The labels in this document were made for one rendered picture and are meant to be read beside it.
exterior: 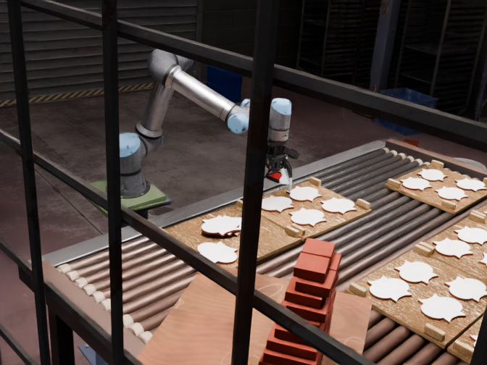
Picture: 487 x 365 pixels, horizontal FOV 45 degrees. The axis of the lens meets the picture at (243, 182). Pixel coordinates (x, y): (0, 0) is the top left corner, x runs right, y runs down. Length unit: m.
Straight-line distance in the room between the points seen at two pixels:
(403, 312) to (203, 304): 0.63
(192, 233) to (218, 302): 0.58
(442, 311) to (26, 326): 2.16
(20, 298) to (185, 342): 2.13
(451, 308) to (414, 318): 0.13
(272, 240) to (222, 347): 0.75
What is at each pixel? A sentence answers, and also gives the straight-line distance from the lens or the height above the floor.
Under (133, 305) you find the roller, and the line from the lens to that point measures 1.83.
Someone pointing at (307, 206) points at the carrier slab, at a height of 0.94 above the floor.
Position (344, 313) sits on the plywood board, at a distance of 1.65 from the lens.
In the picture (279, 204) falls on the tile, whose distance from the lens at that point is 2.40.
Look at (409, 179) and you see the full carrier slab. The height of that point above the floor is 0.95.
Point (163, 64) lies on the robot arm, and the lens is 2.25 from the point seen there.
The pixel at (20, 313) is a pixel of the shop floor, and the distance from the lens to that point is 3.43.
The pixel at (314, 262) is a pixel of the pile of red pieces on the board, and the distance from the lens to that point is 1.31.
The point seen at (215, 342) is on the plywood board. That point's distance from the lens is 1.50.
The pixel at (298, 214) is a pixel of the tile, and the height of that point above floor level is 0.95.
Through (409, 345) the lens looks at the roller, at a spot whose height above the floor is 0.92.
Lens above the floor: 1.99
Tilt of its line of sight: 24 degrees down
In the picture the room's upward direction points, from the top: 4 degrees clockwise
